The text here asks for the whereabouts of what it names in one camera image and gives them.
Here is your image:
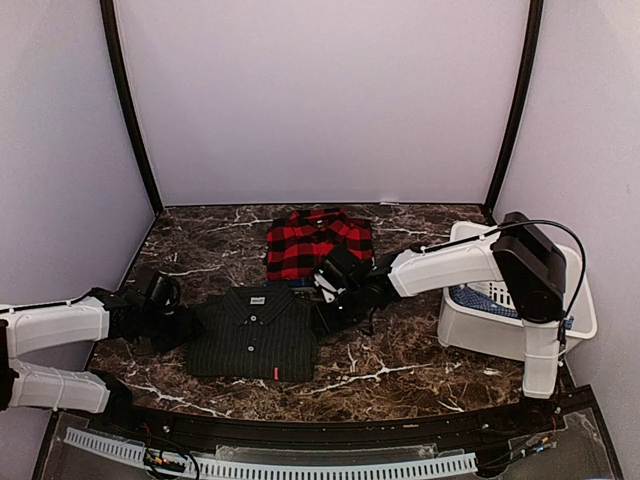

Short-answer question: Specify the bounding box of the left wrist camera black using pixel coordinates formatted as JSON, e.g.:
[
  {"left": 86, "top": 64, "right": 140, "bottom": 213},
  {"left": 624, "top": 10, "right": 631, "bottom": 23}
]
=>
[{"left": 132, "top": 266, "right": 181, "bottom": 310}]

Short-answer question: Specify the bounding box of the right black frame post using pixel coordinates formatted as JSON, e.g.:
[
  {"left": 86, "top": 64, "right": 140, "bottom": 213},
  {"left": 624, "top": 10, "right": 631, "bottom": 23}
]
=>
[{"left": 481, "top": 0, "right": 544, "bottom": 223}]

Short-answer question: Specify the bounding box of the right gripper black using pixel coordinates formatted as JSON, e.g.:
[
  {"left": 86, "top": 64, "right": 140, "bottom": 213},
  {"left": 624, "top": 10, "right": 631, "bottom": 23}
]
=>
[{"left": 310, "top": 284, "right": 368, "bottom": 337}]

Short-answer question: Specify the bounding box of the black frame post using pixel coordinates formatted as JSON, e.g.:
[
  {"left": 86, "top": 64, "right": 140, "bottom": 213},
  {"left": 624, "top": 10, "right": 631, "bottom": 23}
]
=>
[
  {"left": 481, "top": 0, "right": 544, "bottom": 223},
  {"left": 99, "top": 0, "right": 164, "bottom": 216}
]

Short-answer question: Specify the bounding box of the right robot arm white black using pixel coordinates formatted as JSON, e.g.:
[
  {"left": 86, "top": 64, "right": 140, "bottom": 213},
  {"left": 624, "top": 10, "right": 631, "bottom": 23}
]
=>
[{"left": 312, "top": 212, "right": 571, "bottom": 434}]

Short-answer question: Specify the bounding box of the blue checked shirt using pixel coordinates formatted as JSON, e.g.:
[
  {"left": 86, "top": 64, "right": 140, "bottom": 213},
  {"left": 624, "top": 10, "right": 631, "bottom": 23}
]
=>
[{"left": 449, "top": 286, "right": 518, "bottom": 319}]

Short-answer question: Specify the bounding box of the black curved front rail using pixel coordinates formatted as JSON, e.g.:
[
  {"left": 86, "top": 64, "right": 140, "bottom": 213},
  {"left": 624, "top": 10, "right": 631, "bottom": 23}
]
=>
[{"left": 89, "top": 394, "right": 586, "bottom": 451}]

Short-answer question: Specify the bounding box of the white plastic bin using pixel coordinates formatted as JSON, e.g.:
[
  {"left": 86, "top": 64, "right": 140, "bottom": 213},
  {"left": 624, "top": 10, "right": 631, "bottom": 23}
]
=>
[{"left": 438, "top": 245, "right": 597, "bottom": 361}]

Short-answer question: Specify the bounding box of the left black frame post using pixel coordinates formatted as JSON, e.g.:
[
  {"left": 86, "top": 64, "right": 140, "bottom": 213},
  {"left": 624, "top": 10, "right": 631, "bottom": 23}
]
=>
[{"left": 99, "top": 0, "right": 164, "bottom": 216}]

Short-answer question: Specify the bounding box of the white slotted cable duct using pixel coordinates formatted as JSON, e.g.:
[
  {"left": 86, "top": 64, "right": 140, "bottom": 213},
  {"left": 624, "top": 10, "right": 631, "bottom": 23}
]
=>
[{"left": 64, "top": 427, "right": 477, "bottom": 479}]

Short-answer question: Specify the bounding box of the dark pinstripe long sleeve shirt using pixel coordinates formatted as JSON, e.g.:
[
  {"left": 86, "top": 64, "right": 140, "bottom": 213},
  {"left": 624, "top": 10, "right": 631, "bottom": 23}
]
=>
[{"left": 186, "top": 286, "right": 317, "bottom": 383}]

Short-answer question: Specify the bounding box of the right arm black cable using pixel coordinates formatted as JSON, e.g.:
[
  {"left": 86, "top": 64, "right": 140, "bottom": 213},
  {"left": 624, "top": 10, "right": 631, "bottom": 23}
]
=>
[{"left": 409, "top": 220, "right": 587, "bottom": 351}]

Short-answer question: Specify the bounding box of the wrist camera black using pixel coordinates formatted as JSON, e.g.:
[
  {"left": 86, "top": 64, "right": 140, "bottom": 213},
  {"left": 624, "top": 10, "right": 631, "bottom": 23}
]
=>
[
  {"left": 312, "top": 245, "right": 374, "bottom": 304},
  {"left": 132, "top": 266, "right": 181, "bottom": 310}
]

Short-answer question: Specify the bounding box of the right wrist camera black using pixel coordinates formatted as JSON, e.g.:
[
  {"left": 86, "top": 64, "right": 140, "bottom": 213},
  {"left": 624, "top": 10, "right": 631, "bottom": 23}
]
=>
[{"left": 312, "top": 245, "right": 374, "bottom": 304}]

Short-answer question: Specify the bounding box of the red black plaid shirt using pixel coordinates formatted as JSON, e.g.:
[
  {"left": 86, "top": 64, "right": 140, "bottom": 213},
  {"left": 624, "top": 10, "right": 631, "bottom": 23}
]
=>
[{"left": 266, "top": 207, "right": 374, "bottom": 282}]

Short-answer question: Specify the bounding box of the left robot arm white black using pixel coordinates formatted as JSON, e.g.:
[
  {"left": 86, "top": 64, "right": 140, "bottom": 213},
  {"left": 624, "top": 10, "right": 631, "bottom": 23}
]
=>
[{"left": 1, "top": 288, "right": 204, "bottom": 436}]

